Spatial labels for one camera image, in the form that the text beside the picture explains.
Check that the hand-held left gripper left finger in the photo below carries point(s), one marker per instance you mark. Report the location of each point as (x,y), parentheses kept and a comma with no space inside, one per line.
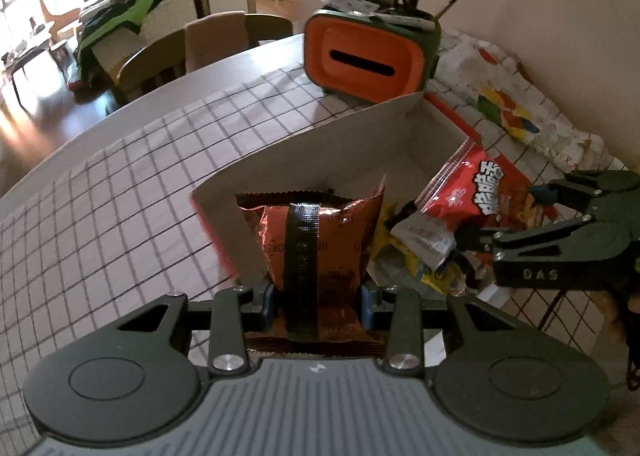
(269,308)

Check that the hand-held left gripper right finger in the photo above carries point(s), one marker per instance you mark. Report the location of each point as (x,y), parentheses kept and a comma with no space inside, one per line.
(366,308)

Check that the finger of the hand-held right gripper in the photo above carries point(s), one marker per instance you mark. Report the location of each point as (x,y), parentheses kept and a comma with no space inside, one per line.
(545,193)
(525,238)

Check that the brown snack bag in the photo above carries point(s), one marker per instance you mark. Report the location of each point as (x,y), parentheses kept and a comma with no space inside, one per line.
(340,246)

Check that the red snack bag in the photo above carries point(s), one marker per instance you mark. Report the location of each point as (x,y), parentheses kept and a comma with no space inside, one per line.
(470,186)

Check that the silver foil snack packet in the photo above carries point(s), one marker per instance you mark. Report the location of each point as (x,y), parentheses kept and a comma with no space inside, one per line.
(425,236)

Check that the orange cardboard box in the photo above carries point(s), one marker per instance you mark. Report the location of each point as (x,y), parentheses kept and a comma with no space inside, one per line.
(350,146)

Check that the person's right hand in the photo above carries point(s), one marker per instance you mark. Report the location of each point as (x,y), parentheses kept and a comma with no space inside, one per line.
(612,311)

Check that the colourful patterned cloth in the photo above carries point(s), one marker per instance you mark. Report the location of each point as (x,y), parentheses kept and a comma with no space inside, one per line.
(500,86)

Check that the orange tissue box holder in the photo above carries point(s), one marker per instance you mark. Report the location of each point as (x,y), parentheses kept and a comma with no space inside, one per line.
(320,61)

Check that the wooden chair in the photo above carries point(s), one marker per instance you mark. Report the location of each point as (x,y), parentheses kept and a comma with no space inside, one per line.
(215,41)

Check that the white yellow covered armchair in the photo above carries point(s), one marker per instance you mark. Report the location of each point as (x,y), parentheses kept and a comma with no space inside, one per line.
(175,11)

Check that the coffee table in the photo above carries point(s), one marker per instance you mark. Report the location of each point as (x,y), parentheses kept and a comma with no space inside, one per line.
(30,54)

